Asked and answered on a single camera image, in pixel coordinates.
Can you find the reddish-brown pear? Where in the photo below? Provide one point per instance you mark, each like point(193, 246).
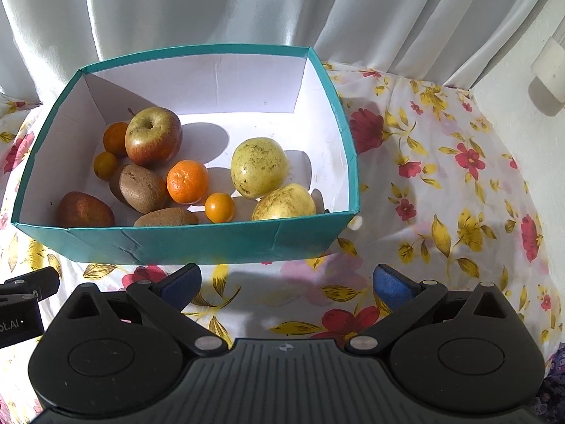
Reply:
point(84, 211)

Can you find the mandarin orange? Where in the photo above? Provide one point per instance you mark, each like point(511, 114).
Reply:
point(114, 138)
point(187, 182)

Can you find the clear wall tube fixture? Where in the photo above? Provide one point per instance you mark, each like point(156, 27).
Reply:
point(549, 64)

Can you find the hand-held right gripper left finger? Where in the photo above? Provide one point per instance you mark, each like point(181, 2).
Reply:
point(182, 285)

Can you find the white curtain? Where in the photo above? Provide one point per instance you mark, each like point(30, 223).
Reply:
point(265, 4)

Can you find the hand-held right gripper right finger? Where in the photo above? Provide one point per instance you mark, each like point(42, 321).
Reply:
point(390, 286)

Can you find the brown kiwi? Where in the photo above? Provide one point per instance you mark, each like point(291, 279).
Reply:
point(165, 218)
point(142, 189)

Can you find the teal cardboard box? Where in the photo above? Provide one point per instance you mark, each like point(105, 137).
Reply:
point(212, 240)

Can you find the dark patterned cloth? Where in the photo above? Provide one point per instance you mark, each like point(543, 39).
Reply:
point(551, 388)

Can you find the small yellow-orange citrus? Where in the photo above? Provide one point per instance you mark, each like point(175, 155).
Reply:
point(105, 165)
point(219, 207)

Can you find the yellow-green speckled pear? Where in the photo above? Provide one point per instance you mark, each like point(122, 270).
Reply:
point(259, 168)
point(284, 203)

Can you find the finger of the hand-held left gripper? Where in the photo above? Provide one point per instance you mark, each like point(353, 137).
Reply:
point(17, 296)
point(42, 279)

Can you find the red-green apple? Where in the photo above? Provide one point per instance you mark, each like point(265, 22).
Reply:
point(153, 137)

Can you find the floral bed sheet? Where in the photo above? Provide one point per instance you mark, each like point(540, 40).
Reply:
point(441, 194)

